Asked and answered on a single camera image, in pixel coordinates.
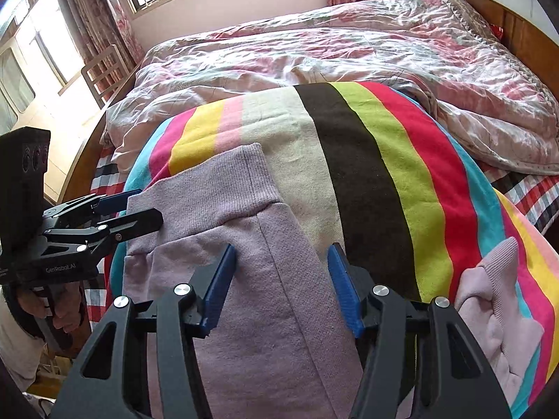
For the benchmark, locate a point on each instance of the person's left hand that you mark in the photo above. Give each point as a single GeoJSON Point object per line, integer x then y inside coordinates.
{"type": "Point", "coordinates": [65, 326]}

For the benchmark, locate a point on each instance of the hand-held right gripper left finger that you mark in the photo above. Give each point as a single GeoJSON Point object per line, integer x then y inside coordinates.
{"type": "Point", "coordinates": [220, 288]}

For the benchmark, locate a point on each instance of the small red item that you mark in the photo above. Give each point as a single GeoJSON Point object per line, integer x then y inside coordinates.
{"type": "Point", "coordinates": [497, 30]}

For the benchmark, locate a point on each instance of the striped blanket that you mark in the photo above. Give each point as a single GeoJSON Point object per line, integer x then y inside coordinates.
{"type": "Point", "coordinates": [371, 183]}

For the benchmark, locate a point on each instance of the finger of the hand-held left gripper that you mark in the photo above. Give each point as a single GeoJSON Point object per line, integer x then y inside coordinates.
{"type": "Point", "coordinates": [139, 222]}
{"type": "Point", "coordinates": [118, 200]}

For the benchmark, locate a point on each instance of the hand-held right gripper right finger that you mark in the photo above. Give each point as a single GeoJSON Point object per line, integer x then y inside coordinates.
{"type": "Point", "coordinates": [347, 292]}

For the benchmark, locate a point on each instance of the plaid bed sheet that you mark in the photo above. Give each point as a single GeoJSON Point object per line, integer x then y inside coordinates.
{"type": "Point", "coordinates": [524, 196]}

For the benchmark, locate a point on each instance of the pink floral quilt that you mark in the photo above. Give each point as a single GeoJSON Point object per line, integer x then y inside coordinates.
{"type": "Point", "coordinates": [349, 43]}

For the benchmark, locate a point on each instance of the person's left forearm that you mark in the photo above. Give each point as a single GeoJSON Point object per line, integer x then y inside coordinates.
{"type": "Point", "coordinates": [17, 349]}

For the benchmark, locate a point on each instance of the wooden chair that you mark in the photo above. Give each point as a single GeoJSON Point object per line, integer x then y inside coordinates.
{"type": "Point", "coordinates": [100, 59]}

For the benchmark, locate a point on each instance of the purple pants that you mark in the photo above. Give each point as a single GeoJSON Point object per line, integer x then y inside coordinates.
{"type": "Point", "coordinates": [270, 314]}

